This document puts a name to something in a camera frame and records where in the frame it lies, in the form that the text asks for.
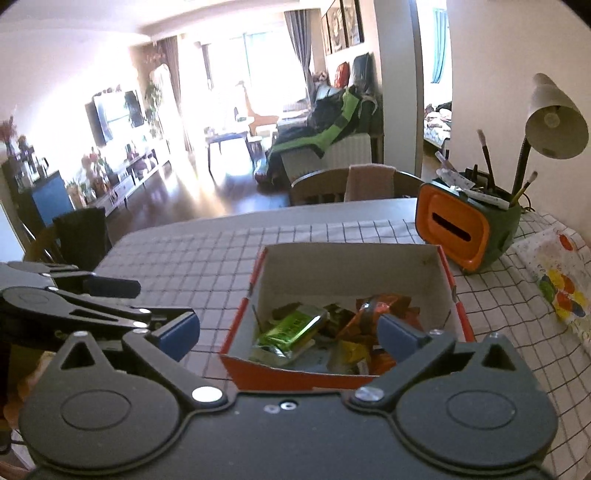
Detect bed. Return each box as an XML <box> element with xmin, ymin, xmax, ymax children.
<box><xmin>424</xmin><ymin>102</ymin><xmax>453</xmax><ymax>158</ymax></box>

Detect green and black jacket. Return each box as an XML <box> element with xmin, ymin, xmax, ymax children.
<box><xmin>268</xmin><ymin>85</ymin><xmax>365</xmax><ymax>171</ymax></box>

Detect grey desk lamp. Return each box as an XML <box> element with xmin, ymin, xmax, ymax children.
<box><xmin>510</xmin><ymin>73</ymin><xmax>589</xmax><ymax>204</ymax></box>

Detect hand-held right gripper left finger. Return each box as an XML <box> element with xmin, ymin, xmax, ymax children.
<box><xmin>58</xmin><ymin>310</ymin><xmax>229</xmax><ymax>408</ymax></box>

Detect framed wall picture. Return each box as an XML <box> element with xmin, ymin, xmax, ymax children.
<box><xmin>329</xmin><ymin>4</ymin><xmax>349</xmax><ymax>52</ymax></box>
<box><xmin>341</xmin><ymin>0</ymin><xmax>365</xmax><ymax>47</ymax></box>

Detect white television cabinet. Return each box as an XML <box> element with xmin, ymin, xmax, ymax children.
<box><xmin>99</xmin><ymin>138</ymin><xmax>171</xmax><ymax>213</ymax></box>

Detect paint brush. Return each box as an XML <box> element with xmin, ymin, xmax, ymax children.
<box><xmin>509</xmin><ymin>172</ymin><xmax>539</xmax><ymax>206</ymax></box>
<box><xmin>476</xmin><ymin>129</ymin><xmax>497</xmax><ymax>190</ymax></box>

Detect orange cardboard box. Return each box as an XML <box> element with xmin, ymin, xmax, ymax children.
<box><xmin>218</xmin><ymin>244</ymin><xmax>476</xmax><ymax>392</ymax></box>

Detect white sideboard cabinet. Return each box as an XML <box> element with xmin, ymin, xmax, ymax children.
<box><xmin>0</xmin><ymin>203</ymin><xmax>26</xmax><ymax>264</ymax></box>

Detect grey curtain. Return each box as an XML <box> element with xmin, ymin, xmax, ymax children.
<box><xmin>283</xmin><ymin>9</ymin><xmax>315</xmax><ymax>100</ymax></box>

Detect green house plant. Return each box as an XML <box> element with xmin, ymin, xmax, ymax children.
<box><xmin>144</xmin><ymin>78</ymin><xmax>163</xmax><ymax>139</ymax></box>

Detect blue and black cabinet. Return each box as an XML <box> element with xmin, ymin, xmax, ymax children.
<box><xmin>2</xmin><ymin>157</ymin><xmax>75</xmax><ymax>241</ymax></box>

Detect white sofa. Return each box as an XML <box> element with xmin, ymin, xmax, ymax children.
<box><xmin>270</xmin><ymin>78</ymin><xmax>384</xmax><ymax>185</ymax></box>

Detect wooden coffee table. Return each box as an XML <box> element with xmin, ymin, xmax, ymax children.
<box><xmin>207</xmin><ymin>129</ymin><xmax>252</xmax><ymax>174</ymax></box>

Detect small yellow snack packet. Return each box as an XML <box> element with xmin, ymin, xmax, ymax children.
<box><xmin>339</xmin><ymin>342</ymin><xmax>371</xmax><ymax>371</ymax></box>

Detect checked tablecloth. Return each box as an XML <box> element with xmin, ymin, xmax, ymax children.
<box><xmin>90</xmin><ymin>210</ymin><xmax>591</xmax><ymax>480</ymax></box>

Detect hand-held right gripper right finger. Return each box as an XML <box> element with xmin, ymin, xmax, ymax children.
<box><xmin>348</xmin><ymin>314</ymin><xmax>525</xmax><ymax>409</ymax></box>

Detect orange snack packet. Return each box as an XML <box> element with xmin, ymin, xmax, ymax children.
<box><xmin>337</xmin><ymin>294</ymin><xmax>419</xmax><ymax>344</ymax></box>

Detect white paper slips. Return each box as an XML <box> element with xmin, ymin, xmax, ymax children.
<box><xmin>434</xmin><ymin>150</ymin><xmax>509</xmax><ymax>208</ymax></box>

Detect television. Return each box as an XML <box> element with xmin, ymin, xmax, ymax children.
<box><xmin>85</xmin><ymin>90</ymin><xmax>145</xmax><ymax>146</ymax></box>

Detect dark wooden dining chair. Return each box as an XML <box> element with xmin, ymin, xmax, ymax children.
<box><xmin>23</xmin><ymin>207</ymin><xmax>112</xmax><ymax>273</ymax></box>

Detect blue curtain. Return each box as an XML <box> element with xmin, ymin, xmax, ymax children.
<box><xmin>431</xmin><ymin>9</ymin><xmax>450</xmax><ymax>84</ymax></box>

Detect green snack packet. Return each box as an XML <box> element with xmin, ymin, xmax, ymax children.
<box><xmin>252</xmin><ymin>302</ymin><xmax>329</xmax><ymax>365</ymax></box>

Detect vase of red flowers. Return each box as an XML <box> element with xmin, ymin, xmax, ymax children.
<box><xmin>0</xmin><ymin>115</ymin><xmax>19</xmax><ymax>158</ymax></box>

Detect arched mirror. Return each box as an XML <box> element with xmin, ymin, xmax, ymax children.
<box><xmin>150</xmin><ymin>62</ymin><xmax>183</xmax><ymax>148</ymax></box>

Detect red-brown chips packet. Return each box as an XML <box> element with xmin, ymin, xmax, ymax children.
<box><xmin>323</xmin><ymin>302</ymin><xmax>358</xmax><ymax>340</ymax></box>

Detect beige cloth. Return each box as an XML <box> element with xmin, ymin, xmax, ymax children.
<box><xmin>344</xmin><ymin>164</ymin><xmax>397</xmax><ymax>203</ymax></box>

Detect colourful printed cloth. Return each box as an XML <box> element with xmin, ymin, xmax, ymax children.
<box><xmin>515</xmin><ymin>226</ymin><xmax>591</xmax><ymax>344</ymax></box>

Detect silver snack packet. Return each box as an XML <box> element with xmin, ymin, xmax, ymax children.
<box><xmin>295</xmin><ymin>344</ymin><xmax>340</xmax><ymax>372</ymax></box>

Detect dark bag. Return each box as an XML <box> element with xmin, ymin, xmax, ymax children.
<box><xmin>351</xmin><ymin>52</ymin><xmax>372</xmax><ymax>88</ymax></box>

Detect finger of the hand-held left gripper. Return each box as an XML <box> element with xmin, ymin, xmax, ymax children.
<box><xmin>7</xmin><ymin>261</ymin><xmax>141</xmax><ymax>300</ymax></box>
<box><xmin>0</xmin><ymin>285</ymin><xmax>195</xmax><ymax>334</ymax></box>

